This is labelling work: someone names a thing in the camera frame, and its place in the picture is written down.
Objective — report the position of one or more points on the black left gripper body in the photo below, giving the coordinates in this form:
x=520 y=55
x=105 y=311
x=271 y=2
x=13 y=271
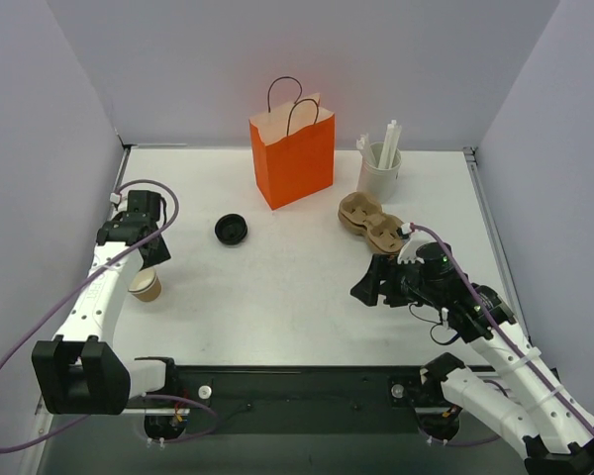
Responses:
x=151 y=245

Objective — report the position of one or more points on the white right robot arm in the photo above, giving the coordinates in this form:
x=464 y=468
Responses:
x=541 y=421

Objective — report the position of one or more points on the aluminium frame rail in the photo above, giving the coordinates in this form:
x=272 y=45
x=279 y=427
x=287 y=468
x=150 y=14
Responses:
x=496 y=243

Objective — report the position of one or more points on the white wrapped straw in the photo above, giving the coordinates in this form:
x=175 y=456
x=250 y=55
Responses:
x=363 y=145
x=390 y=145

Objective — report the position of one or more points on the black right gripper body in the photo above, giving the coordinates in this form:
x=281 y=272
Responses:
x=385 y=281

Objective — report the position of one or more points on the black plastic cup lid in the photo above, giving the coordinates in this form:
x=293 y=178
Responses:
x=231 y=229

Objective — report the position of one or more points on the white straw holder cup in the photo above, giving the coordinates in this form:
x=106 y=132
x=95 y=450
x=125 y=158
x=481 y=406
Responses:
x=379 y=183

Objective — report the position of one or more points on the brown paper coffee cup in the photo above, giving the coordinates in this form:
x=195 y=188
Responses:
x=146 y=285

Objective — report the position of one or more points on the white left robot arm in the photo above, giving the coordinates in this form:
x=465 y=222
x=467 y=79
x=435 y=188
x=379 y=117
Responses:
x=78 y=371

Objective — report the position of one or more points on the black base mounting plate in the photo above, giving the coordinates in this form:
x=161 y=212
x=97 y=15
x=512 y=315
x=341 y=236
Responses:
x=313 y=400

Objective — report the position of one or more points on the orange paper bag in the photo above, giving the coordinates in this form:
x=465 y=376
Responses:
x=293 y=150

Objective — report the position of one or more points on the brown cardboard cup carrier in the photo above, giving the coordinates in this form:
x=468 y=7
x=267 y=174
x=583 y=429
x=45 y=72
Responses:
x=362 y=215

